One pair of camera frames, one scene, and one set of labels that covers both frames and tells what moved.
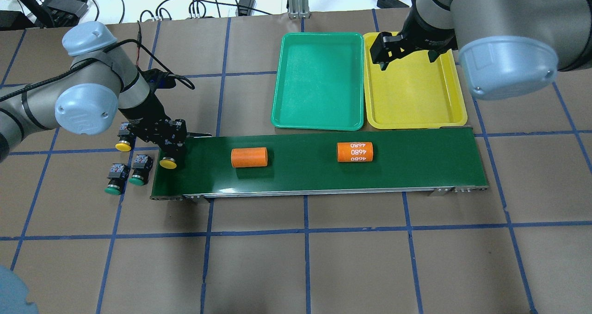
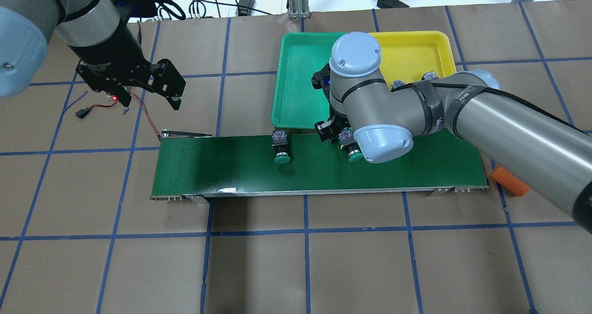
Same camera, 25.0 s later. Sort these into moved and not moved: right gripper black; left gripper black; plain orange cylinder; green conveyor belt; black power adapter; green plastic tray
Moved: left gripper black; right gripper black; plain orange cylinder
Not moved: black power adapter; green plastic tray; green conveyor belt
